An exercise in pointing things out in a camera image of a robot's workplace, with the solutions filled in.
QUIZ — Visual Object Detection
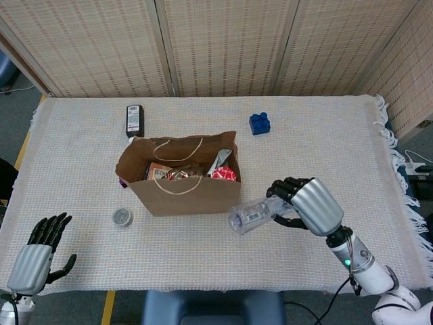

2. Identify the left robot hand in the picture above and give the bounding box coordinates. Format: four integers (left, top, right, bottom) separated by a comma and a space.
6, 212, 78, 295

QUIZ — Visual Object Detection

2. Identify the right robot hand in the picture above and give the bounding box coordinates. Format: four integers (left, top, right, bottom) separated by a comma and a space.
265, 175, 345, 237

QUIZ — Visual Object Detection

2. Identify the clear plastic water bottle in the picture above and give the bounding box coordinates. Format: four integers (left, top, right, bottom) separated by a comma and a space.
227, 198, 295, 236

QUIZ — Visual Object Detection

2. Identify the green chips can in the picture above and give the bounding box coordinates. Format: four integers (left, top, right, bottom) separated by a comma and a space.
210, 166, 237, 182

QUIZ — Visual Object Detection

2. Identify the white blue peanut bag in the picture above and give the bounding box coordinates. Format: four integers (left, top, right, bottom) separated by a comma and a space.
206, 148, 233, 177

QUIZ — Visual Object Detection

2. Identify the silver red foil packet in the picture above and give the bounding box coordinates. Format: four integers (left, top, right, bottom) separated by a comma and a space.
167, 164, 204, 182

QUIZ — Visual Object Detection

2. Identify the orange blue cracker box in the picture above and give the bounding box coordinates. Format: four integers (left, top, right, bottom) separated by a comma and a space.
145, 162, 177, 180

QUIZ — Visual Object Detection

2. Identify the brown paper bag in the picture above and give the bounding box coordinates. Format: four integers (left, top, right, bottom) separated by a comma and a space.
114, 131, 242, 217

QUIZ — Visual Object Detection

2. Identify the black fabric object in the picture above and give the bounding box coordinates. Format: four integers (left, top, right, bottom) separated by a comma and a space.
0, 158, 20, 204

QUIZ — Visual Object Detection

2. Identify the blue toy brick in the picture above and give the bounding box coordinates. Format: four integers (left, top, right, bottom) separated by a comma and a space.
249, 112, 271, 137

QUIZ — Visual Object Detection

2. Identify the small clear round container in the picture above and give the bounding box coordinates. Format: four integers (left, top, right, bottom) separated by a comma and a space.
112, 207, 134, 228

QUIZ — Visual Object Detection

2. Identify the black equipment box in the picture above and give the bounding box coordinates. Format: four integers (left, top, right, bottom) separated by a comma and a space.
407, 172, 433, 204

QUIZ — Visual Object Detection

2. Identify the white woven tablecloth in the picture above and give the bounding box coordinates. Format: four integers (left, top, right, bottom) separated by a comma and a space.
0, 93, 433, 297

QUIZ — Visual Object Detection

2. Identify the woven folding screen panel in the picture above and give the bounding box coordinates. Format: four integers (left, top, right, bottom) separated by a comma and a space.
0, 0, 172, 99
355, 0, 433, 139
155, 0, 300, 99
273, 0, 422, 98

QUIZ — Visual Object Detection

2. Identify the dark sauce bottle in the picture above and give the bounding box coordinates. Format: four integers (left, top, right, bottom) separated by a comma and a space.
125, 104, 145, 139

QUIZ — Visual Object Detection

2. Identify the blue grey chair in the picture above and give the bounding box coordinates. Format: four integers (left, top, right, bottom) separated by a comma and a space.
0, 50, 17, 89

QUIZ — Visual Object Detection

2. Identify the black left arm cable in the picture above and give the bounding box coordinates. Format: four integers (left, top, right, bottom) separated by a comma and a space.
3, 294, 20, 325

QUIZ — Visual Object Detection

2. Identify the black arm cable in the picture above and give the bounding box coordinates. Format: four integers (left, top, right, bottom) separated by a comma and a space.
3, 294, 20, 325
283, 276, 355, 325

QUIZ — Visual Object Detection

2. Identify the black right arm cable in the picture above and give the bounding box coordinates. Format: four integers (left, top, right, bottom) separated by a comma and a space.
283, 276, 355, 325

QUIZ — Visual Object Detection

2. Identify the white power cable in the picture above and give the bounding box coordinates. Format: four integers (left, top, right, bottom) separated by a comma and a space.
404, 148, 427, 165

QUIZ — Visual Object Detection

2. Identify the thin white floor cable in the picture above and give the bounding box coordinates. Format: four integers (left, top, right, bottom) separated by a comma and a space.
0, 83, 37, 95

